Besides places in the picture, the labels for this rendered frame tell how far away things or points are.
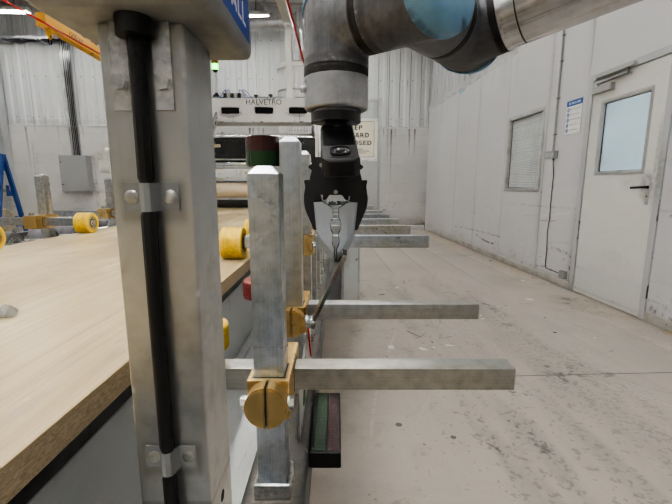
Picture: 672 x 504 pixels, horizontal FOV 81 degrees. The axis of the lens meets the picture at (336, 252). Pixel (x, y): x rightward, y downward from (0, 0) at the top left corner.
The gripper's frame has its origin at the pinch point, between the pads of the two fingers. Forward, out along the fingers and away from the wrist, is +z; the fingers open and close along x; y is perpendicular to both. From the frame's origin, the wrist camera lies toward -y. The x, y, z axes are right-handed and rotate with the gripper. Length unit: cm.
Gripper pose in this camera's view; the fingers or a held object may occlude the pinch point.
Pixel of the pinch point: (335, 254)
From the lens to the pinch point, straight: 57.3
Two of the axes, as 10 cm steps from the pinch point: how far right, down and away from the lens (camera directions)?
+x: -10.0, 0.0, 0.0
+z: 0.0, 9.8, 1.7
